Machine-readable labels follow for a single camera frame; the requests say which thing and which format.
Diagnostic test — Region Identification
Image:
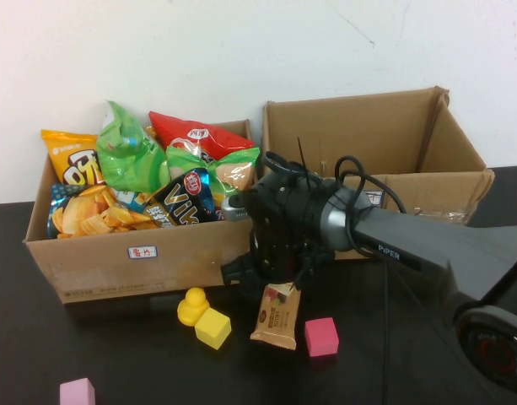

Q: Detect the teal white snack packet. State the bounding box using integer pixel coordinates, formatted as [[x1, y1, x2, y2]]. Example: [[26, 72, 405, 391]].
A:
[[111, 187, 152, 214]]

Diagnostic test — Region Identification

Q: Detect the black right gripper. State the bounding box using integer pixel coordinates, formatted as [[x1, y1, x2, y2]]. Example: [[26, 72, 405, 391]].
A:
[[219, 167, 337, 297]]

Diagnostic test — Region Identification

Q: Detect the green potato print chip bag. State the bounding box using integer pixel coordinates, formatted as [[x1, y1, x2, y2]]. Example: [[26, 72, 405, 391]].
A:
[[164, 145, 261, 221]]

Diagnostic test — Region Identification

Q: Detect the light pink foam cube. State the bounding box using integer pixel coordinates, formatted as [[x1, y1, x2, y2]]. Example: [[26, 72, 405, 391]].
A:
[[58, 377, 96, 405]]

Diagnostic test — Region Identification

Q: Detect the taped cardboard box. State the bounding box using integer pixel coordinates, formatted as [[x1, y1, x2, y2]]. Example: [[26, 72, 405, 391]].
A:
[[261, 86, 496, 261]]

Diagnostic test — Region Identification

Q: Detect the black chip bag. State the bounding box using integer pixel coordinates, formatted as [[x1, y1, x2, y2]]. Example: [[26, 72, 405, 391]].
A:
[[143, 167, 218, 230]]

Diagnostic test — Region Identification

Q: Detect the orange chip bag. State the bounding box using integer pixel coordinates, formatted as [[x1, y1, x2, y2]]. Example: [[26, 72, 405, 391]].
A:
[[40, 129, 105, 187]]

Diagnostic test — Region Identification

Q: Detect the blue ridged chips bag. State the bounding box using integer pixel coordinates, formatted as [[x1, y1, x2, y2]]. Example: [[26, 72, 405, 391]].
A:
[[46, 182, 159, 240]]

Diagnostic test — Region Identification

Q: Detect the yellow duck toy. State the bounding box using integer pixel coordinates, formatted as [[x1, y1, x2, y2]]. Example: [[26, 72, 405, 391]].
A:
[[176, 287, 211, 328]]

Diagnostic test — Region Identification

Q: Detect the plain green chip bag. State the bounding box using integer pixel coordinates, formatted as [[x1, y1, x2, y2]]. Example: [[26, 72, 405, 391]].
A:
[[95, 100, 172, 195]]

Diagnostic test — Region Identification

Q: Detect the black zip tie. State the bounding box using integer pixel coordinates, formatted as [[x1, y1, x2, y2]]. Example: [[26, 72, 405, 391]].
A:
[[296, 136, 310, 175]]

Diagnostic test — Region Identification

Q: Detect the red chip bag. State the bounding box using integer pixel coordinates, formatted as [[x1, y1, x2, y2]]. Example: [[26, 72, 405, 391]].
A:
[[148, 111, 256, 162]]

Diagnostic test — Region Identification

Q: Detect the clear packing tape strip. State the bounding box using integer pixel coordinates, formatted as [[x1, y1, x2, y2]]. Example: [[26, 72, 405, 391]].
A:
[[409, 208, 471, 225]]

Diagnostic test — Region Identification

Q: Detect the brown snack bar packet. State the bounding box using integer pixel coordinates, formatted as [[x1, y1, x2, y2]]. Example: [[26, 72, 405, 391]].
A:
[[249, 282, 303, 352]]

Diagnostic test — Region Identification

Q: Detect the magenta foam cube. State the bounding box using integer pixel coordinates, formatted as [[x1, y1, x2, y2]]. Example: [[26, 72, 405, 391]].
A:
[[304, 316, 340, 358]]

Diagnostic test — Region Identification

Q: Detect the cardboard box of chips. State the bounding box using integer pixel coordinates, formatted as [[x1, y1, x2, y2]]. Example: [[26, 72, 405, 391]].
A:
[[24, 120, 260, 305]]

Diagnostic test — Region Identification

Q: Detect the black camera cable loop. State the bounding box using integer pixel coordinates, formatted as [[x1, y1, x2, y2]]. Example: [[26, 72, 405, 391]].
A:
[[262, 150, 304, 176]]

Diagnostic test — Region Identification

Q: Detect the yellow foam cube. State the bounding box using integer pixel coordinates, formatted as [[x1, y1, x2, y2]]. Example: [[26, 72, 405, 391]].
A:
[[194, 307, 233, 351]]

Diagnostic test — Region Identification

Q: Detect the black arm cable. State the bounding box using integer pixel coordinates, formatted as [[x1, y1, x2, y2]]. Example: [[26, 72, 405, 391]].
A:
[[334, 154, 412, 405]]

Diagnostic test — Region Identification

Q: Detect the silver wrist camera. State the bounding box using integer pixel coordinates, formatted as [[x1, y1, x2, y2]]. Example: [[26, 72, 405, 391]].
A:
[[221, 193, 253, 224]]

